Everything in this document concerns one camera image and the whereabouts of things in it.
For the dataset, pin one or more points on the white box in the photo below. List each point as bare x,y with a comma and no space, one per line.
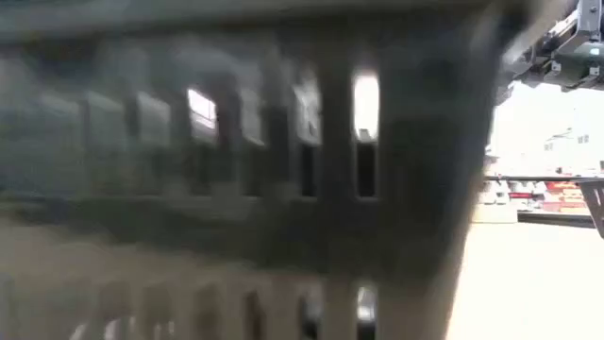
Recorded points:
495,208

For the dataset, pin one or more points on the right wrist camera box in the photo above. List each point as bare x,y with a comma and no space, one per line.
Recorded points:
582,63

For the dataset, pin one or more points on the red and orange stack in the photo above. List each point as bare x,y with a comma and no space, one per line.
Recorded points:
566,196

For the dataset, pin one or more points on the dark gray slotted basket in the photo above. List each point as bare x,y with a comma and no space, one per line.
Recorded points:
236,165

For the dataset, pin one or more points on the black metal shelf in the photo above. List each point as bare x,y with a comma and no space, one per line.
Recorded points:
557,179

